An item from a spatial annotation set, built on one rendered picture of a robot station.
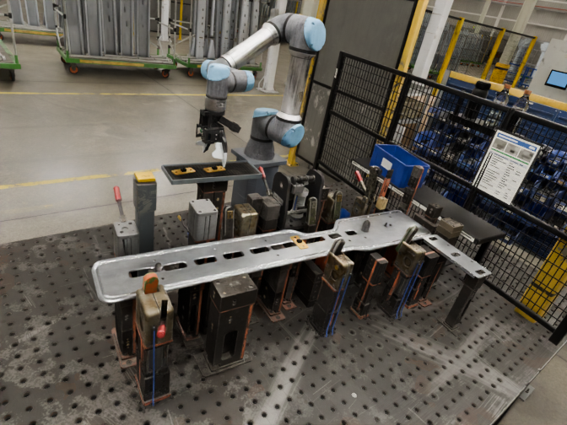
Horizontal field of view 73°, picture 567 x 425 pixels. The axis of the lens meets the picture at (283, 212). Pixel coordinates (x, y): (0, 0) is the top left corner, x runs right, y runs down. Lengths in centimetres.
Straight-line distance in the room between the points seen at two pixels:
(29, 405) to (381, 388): 108
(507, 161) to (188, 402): 165
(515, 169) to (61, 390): 194
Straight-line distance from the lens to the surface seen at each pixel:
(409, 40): 372
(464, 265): 172
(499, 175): 208
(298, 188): 155
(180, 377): 137
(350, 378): 147
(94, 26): 804
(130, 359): 142
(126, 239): 133
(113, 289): 121
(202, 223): 137
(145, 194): 146
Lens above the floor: 180
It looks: 29 degrees down
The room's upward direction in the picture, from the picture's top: 12 degrees clockwise
